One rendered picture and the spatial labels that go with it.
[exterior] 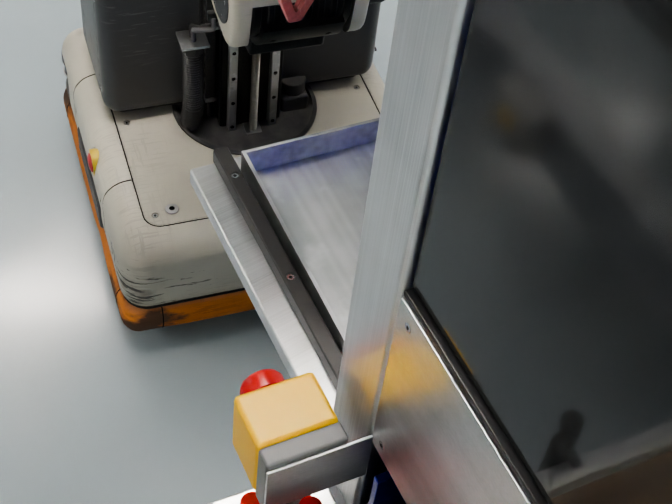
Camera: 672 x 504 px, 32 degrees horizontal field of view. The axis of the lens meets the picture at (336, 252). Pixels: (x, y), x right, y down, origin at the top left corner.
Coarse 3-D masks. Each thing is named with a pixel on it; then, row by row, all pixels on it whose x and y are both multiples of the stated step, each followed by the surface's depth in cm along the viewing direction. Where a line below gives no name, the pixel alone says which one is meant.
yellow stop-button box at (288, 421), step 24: (288, 384) 95; (312, 384) 96; (240, 408) 94; (264, 408) 94; (288, 408) 94; (312, 408) 94; (240, 432) 95; (264, 432) 92; (288, 432) 92; (312, 432) 93; (336, 432) 93; (240, 456) 97; (264, 456) 91; (288, 456) 91; (264, 480) 92
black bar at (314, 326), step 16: (224, 160) 130; (224, 176) 129; (240, 176) 128; (240, 192) 127; (240, 208) 127; (256, 208) 125; (256, 224) 124; (256, 240) 125; (272, 240) 123; (272, 256) 121; (288, 272) 120; (288, 288) 119; (304, 288) 119; (304, 304) 118; (304, 320) 117; (320, 320) 116; (320, 336) 115; (320, 352) 115; (336, 352) 114; (336, 368) 113; (336, 384) 113
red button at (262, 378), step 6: (258, 372) 98; (264, 372) 98; (270, 372) 98; (276, 372) 98; (246, 378) 98; (252, 378) 98; (258, 378) 97; (264, 378) 97; (270, 378) 98; (276, 378) 98; (282, 378) 98; (246, 384) 98; (252, 384) 97; (258, 384) 97; (264, 384) 97; (270, 384) 97; (240, 390) 98; (246, 390) 98; (252, 390) 97
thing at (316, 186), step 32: (352, 128) 133; (256, 160) 130; (288, 160) 133; (320, 160) 134; (352, 160) 134; (256, 192) 128; (288, 192) 130; (320, 192) 130; (352, 192) 131; (288, 224) 127; (320, 224) 127; (352, 224) 128; (288, 256) 123; (320, 256) 124; (352, 256) 125; (320, 288) 121; (352, 288) 122
